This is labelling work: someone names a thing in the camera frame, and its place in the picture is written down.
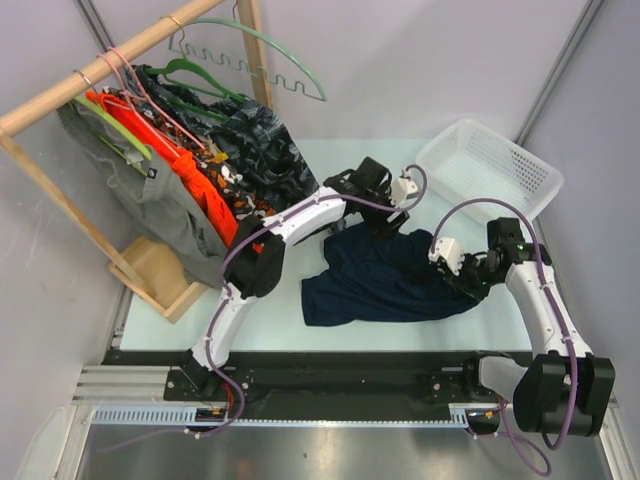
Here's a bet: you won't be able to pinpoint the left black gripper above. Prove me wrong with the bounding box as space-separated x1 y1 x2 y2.
360 183 408 243

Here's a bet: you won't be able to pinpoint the navy blue shorts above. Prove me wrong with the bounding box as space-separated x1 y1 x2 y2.
301 223 479 327

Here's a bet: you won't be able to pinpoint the mint green wavy hanger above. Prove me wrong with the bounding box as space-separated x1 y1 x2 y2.
167 17 329 103

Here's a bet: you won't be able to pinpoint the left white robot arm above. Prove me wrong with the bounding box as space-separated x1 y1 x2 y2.
180 157 428 400

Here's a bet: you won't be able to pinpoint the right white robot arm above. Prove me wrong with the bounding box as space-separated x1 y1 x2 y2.
429 217 616 440

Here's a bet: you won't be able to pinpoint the orange patterned shorts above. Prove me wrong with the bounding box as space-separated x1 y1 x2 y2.
102 89 276 226

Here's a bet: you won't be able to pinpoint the dark camouflage shorts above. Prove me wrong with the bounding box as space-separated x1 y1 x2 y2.
135 65 319 219

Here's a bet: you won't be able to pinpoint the dark green hanger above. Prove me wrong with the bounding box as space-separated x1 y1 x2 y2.
144 57 246 121

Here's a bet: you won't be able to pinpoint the bright orange shorts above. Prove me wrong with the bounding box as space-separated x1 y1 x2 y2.
85 89 266 256

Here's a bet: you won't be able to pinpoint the grey shorts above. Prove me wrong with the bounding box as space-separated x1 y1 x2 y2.
57 101 226 288

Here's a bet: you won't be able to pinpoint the lime green hanger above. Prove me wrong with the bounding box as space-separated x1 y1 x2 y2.
72 94 154 162

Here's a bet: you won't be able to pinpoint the white plastic basket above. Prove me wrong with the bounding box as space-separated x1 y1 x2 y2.
416 119 565 221

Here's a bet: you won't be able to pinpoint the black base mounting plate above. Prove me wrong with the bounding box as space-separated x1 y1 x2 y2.
102 349 506 436

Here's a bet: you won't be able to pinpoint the wooden clothes rack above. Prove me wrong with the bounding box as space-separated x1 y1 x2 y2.
0 0 274 325

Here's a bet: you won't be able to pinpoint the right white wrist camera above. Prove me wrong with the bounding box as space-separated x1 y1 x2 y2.
428 237 465 276

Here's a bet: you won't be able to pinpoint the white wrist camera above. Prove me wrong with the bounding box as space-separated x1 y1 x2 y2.
428 237 465 276
389 169 420 207

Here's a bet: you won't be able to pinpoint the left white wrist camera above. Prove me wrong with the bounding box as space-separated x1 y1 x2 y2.
389 169 420 207

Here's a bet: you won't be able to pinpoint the pink wire hanger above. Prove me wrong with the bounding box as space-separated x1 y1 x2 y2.
97 47 207 151

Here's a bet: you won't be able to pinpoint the white slotted cable duct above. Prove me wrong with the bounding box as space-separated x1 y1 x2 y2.
91 405 471 427

